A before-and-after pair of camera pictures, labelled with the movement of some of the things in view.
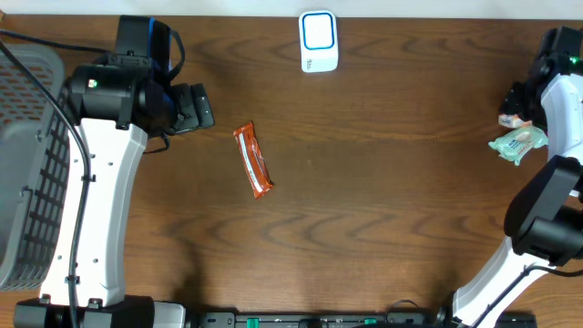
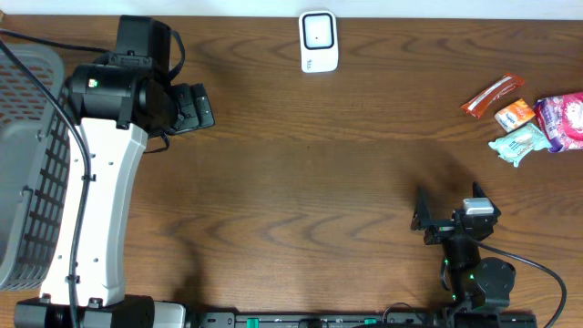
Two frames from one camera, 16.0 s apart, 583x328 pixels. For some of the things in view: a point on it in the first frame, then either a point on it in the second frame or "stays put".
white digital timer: [319, 41] stays put
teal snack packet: [514, 144] stays put
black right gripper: [512, 104] to [447, 229]
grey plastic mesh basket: [35, 162] stays put
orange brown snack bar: [253, 158] to [505, 85]
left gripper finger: [193, 107] stays put
